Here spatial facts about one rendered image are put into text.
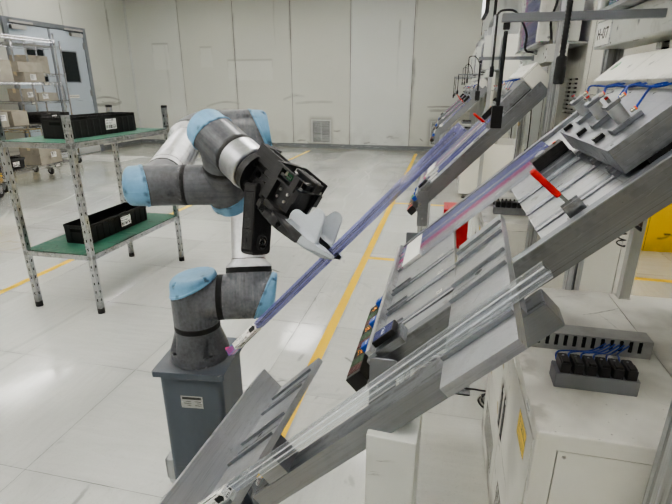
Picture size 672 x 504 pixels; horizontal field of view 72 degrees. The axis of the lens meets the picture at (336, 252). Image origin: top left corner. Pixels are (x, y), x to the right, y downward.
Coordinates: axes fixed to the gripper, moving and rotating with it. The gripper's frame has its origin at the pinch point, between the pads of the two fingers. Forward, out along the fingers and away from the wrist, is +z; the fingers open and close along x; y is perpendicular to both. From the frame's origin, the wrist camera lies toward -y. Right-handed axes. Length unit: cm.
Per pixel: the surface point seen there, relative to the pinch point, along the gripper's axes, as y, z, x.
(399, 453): -9.8, 25.1, -5.5
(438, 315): -3.5, 12.3, 23.7
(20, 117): -237, -599, 219
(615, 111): 39, 13, 30
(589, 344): 1, 34, 70
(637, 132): 38, 18, 28
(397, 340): -10.8, 10.1, 19.9
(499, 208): 7, -31, 181
